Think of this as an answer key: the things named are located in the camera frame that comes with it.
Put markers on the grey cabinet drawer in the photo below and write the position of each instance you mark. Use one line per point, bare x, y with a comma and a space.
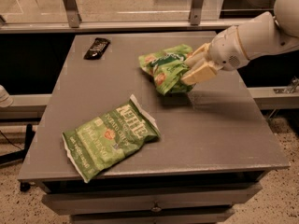
149, 199

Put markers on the right metal railing post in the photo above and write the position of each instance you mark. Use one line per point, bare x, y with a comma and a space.
195, 12

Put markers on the metal floor bracket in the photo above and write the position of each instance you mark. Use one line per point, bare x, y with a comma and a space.
291, 88

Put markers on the black snack bar wrapper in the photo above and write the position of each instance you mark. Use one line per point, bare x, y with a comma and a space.
97, 49

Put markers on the metal railing post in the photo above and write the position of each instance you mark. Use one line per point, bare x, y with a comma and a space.
72, 14
195, 12

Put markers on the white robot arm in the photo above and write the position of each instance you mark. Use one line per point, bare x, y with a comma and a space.
267, 34

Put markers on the green rice chip bag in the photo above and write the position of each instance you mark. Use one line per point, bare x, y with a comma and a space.
167, 67

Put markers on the white object at left edge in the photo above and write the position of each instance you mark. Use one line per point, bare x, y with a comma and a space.
5, 99

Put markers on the green jalapeno Kettle chip bag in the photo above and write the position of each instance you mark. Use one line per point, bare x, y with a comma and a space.
108, 139

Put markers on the left metal railing post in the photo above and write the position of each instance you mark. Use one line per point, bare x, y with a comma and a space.
72, 14

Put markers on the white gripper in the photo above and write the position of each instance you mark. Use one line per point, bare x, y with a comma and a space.
226, 49

